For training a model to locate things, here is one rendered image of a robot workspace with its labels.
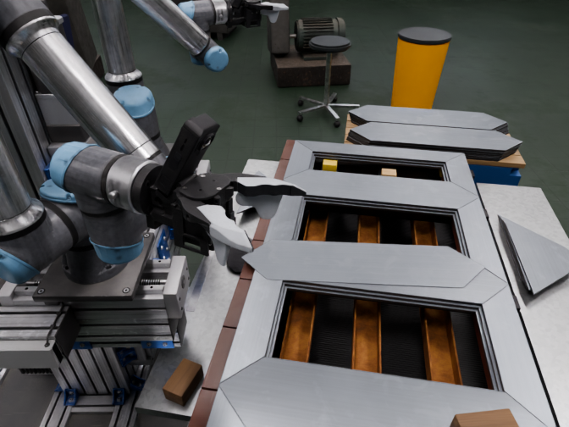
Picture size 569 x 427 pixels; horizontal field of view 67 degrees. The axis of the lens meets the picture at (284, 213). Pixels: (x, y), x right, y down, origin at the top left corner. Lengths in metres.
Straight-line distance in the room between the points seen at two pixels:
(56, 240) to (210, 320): 0.62
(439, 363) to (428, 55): 3.15
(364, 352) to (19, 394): 1.35
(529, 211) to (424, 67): 2.45
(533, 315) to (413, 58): 3.00
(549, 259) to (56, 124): 1.52
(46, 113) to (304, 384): 0.89
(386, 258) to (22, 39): 1.07
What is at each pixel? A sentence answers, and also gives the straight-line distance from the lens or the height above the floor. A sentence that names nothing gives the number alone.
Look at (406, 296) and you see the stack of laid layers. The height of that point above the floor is 0.83.
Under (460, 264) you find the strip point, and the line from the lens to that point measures 1.42.
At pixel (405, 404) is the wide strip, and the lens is 1.08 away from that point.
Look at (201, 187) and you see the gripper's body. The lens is 0.54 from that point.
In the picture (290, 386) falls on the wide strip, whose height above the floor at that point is 0.84.
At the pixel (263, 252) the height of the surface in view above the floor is 0.84.
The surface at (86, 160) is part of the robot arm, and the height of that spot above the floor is 1.47.
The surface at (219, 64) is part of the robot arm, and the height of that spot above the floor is 1.33.
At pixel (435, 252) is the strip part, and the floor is 0.84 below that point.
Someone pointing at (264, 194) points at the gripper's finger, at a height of 1.44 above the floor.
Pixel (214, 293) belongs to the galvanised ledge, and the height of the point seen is 0.68.
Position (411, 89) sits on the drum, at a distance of 4.23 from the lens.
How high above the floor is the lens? 1.76
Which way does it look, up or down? 37 degrees down
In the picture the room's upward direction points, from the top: straight up
